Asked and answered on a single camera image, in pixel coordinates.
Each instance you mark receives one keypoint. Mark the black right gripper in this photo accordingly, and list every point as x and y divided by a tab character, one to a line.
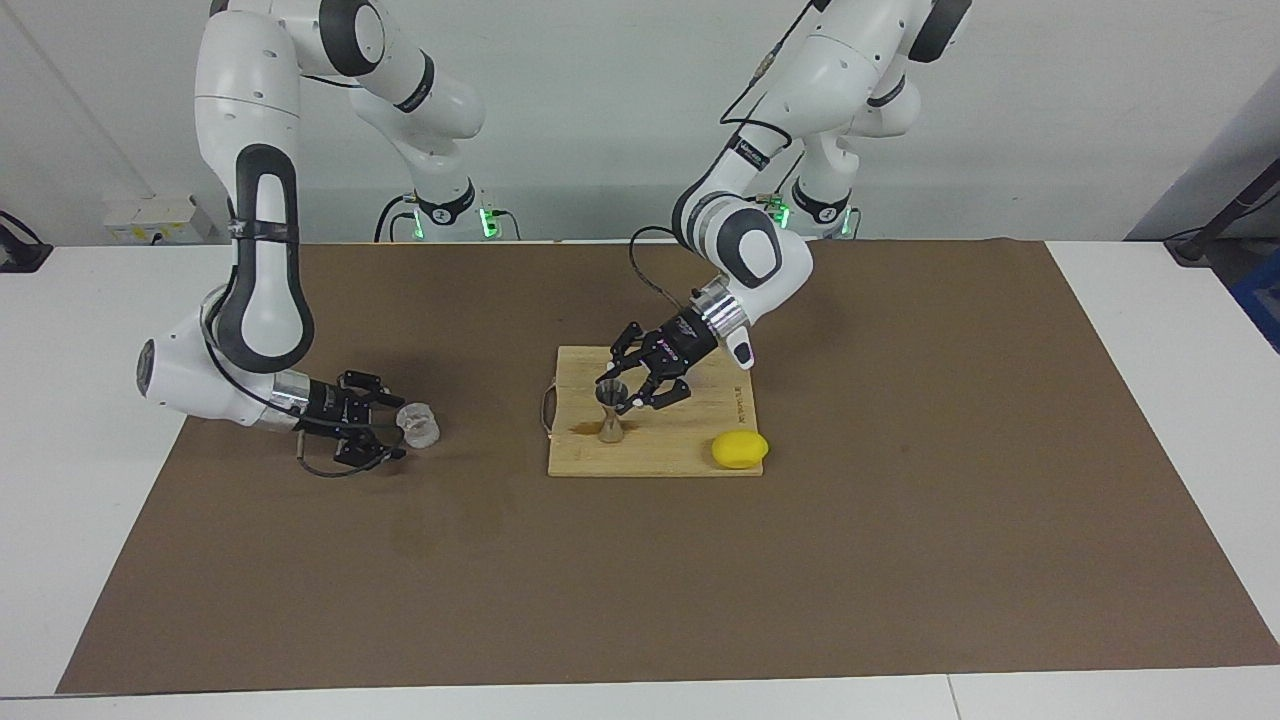
335	410

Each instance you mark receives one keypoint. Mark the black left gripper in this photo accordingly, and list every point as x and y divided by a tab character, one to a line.
678	348

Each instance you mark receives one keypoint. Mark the clear glass cup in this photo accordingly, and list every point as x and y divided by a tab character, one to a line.
420	428

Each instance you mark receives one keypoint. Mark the steel jigger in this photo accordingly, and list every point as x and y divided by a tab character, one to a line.
611	430

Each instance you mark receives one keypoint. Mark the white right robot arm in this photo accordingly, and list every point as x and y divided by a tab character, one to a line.
240	120

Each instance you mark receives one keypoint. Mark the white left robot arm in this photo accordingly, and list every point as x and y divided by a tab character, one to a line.
830	70

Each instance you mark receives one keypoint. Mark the bamboo cutting board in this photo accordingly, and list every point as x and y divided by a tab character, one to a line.
690	440

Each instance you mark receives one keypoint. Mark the yellow lemon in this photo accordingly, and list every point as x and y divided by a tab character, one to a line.
740	450

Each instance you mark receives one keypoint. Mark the brown table mat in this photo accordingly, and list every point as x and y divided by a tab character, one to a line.
640	580

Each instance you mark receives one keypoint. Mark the black stand leg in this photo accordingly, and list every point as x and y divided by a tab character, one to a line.
1195	245

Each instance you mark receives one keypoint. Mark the blue crate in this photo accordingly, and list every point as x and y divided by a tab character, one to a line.
1262	300

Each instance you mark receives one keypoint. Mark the white wall socket box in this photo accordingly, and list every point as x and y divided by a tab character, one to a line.
140	215

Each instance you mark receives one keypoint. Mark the black clamp mount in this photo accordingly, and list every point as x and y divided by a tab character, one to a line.
20	255

